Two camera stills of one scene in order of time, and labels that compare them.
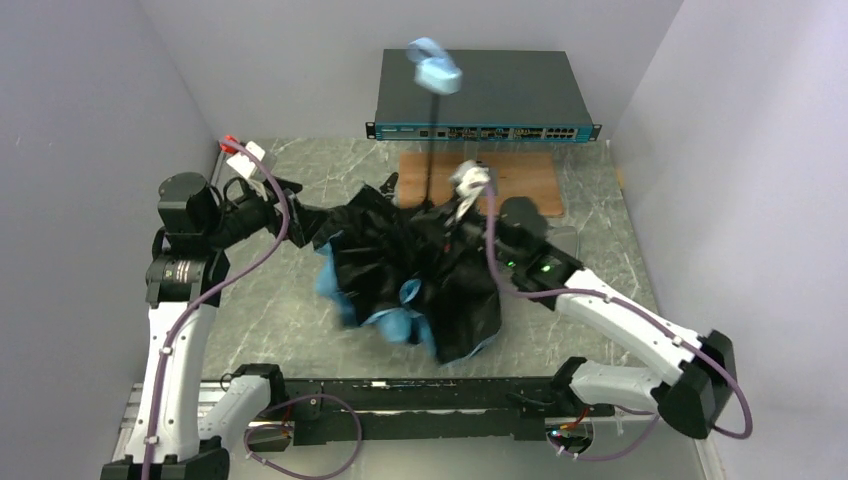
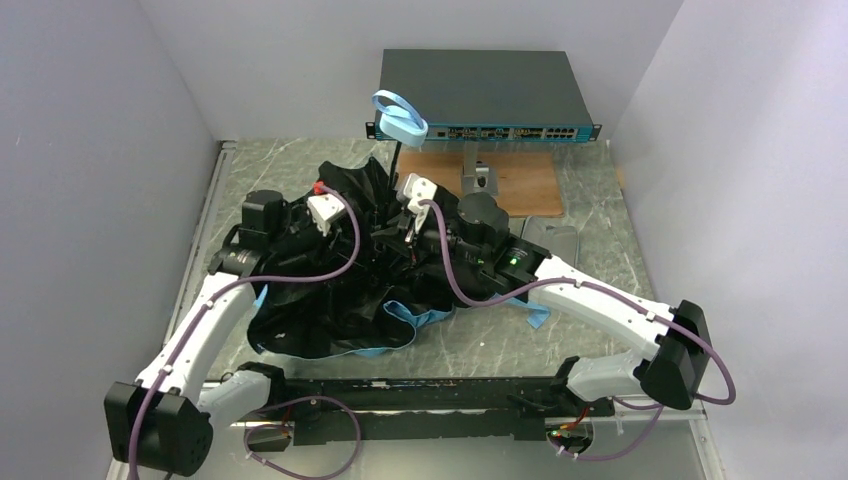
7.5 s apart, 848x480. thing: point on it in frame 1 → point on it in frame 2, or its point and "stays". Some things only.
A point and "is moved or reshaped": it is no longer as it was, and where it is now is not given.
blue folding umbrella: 413,271 is moved or reshaped
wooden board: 424,178 stays
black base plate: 405,409 stays
